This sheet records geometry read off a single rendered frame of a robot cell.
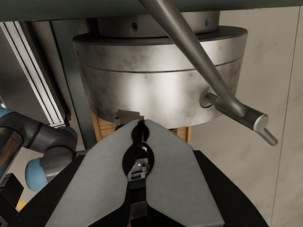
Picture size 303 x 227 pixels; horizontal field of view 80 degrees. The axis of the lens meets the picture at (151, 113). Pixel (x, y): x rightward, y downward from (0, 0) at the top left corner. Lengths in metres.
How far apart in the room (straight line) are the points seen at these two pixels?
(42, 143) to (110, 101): 0.30
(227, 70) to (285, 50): 1.98
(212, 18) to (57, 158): 0.42
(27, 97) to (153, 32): 1.21
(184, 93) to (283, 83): 2.20
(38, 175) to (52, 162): 0.04
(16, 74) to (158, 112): 1.19
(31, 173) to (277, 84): 2.26
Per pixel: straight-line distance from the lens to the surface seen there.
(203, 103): 0.28
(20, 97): 1.43
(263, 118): 0.23
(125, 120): 0.29
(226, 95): 0.18
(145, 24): 0.28
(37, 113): 1.45
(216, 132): 2.17
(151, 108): 0.26
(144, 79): 0.24
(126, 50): 0.24
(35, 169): 0.49
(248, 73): 2.05
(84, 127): 1.07
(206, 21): 0.32
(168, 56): 0.23
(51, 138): 0.55
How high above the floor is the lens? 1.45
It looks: 58 degrees down
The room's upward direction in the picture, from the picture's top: 151 degrees clockwise
